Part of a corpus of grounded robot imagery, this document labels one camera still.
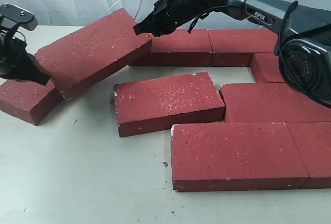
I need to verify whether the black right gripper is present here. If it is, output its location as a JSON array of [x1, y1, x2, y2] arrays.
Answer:
[[133, 0, 207, 37]]

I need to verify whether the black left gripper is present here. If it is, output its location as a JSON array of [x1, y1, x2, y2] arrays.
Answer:
[[1, 31, 51, 85]]

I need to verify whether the red brick diagonal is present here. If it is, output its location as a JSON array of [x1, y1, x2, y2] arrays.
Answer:
[[35, 8, 152, 100]]

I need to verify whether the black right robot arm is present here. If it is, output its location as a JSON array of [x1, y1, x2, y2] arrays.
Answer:
[[133, 0, 330, 107]]

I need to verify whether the red brick front large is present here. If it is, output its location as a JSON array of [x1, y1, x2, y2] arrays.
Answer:
[[171, 123, 309, 192]]

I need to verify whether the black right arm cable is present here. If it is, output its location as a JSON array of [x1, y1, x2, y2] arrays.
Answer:
[[187, 4, 246, 35]]

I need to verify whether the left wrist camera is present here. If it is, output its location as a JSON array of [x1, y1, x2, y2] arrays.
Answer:
[[1, 3, 38, 31]]

